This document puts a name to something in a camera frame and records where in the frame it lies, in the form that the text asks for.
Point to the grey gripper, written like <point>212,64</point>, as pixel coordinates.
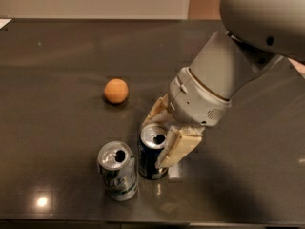
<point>196,101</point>

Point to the blue pepsi can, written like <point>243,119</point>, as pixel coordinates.
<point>150,144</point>

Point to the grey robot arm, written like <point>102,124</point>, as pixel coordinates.
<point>258,33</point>

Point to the green silver 7up can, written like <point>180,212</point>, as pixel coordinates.
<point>116,164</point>

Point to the orange fruit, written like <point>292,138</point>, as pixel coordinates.
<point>116,91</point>

